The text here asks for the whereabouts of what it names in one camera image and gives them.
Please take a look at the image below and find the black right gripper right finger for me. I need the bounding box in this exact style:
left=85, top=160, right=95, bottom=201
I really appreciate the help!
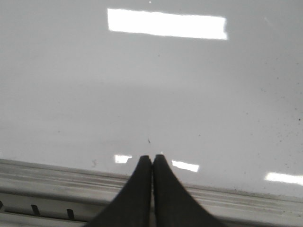
left=153, top=154, right=225, bottom=227

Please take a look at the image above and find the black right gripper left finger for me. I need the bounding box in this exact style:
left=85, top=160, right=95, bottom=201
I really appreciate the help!
left=85, top=156, right=152, bottom=227

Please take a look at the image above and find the white whiteboard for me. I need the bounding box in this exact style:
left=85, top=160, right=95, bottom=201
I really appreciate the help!
left=0, top=0, right=303, bottom=227

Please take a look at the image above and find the white marker tray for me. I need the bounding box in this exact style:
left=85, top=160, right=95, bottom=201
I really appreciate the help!
left=0, top=198, right=95, bottom=227

